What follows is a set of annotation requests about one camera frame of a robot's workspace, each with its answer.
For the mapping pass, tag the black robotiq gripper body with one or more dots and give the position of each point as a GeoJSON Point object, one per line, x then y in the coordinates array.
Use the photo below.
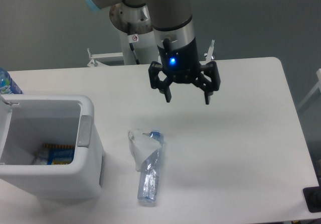
{"type": "Point", "coordinates": [180, 65]}

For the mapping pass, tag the black device at table edge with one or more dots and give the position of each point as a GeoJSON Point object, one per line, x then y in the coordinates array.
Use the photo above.
{"type": "Point", "coordinates": [312, 198]}

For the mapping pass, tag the white open trash can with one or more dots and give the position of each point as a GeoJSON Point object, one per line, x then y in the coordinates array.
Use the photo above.
{"type": "Point", "coordinates": [28, 122]}

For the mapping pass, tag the right white base bracket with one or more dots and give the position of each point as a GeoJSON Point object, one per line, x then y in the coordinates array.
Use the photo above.
{"type": "Point", "coordinates": [209, 55]}

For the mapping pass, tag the white paper napkin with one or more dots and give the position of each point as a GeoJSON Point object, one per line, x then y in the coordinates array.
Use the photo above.
{"type": "Point", "coordinates": [142, 145]}

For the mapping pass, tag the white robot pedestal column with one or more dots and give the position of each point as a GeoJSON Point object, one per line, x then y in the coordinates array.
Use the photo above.
{"type": "Point", "coordinates": [137, 38]}

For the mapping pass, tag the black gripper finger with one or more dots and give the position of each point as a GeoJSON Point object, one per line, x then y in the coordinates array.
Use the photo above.
{"type": "Point", "coordinates": [207, 78]}
{"type": "Point", "coordinates": [162, 85]}

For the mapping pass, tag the blue labelled drink bottle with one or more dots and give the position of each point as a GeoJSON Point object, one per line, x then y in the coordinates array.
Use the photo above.
{"type": "Point", "coordinates": [8, 85]}

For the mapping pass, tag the white frame right edge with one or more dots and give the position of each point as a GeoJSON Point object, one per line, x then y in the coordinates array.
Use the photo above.
{"type": "Point", "coordinates": [311, 96]}

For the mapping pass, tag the blue yellow snack wrapper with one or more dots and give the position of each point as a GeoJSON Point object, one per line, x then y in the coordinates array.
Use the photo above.
{"type": "Point", "coordinates": [59, 154]}

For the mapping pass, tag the clear empty plastic bottle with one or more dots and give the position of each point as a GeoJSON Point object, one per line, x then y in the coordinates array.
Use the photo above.
{"type": "Point", "coordinates": [150, 172]}

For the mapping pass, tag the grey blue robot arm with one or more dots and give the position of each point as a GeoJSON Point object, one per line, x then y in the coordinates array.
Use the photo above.
{"type": "Point", "coordinates": [171, 21]}

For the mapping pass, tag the clear wrapper in bin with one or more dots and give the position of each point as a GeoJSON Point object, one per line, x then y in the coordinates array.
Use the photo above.
{"type": "Point", "coordinates": [42, 157]}

